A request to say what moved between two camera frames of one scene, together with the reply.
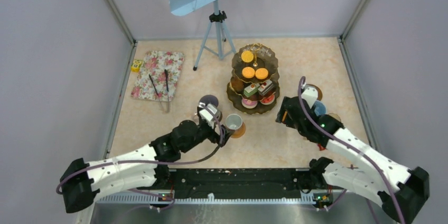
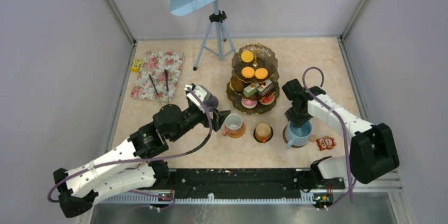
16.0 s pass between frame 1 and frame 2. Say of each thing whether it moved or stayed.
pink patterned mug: stayed
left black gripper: moved
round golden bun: stayed
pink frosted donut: stayed
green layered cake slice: stayed
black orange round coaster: moved
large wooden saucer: moved
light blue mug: moved
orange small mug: moved
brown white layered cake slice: stayed
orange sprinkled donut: stayed
